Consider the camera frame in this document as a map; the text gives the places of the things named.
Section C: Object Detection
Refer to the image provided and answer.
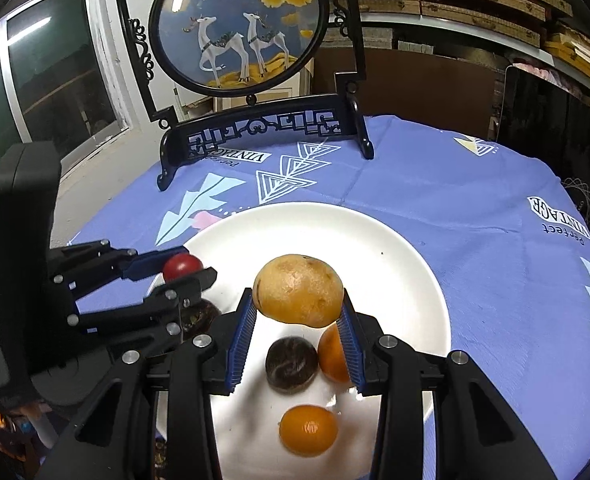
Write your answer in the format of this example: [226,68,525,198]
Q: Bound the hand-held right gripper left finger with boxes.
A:
[40,287,256,480]

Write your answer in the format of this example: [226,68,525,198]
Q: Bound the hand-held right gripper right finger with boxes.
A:
[336,287,546,480]

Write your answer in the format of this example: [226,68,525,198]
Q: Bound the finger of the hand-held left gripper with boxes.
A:
[67,267,218,357]
[50,240,184,287]

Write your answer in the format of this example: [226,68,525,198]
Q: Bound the small red plum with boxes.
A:
[162,254,204,282]

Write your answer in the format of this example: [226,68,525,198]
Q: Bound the tan round potato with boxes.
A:
[252,255,344,329]

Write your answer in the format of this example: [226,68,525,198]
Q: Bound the white round plate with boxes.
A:
[147,202,452,480]

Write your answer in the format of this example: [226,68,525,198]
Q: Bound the orange mandarin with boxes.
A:
[317,324,354,385]
[279,404,339,458]

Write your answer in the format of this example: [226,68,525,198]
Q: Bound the dark brown water chestnut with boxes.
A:
[180,300,222,341]
[265,336,320,392]

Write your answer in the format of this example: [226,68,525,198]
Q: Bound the white framed window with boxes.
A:
[0,0,130,221]

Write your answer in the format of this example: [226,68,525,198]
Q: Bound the printed blue tablecloth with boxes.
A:
[50,114,590,480]

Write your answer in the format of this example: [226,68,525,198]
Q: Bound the beige cabinet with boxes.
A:
[215,72,313,111]

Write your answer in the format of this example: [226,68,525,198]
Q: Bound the round deer table screen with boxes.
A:
[116,0,376,192]

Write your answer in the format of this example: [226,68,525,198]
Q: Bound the brown cardboard panel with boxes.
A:
[312,47,506,131]

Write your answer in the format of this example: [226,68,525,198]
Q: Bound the dark framed panel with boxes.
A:
[497,62,590,181]

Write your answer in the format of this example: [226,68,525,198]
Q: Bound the stack of wooden boxes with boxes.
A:
[395,0,590,76]

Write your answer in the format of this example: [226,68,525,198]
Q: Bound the black wire rack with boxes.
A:
[562,177,590,221]

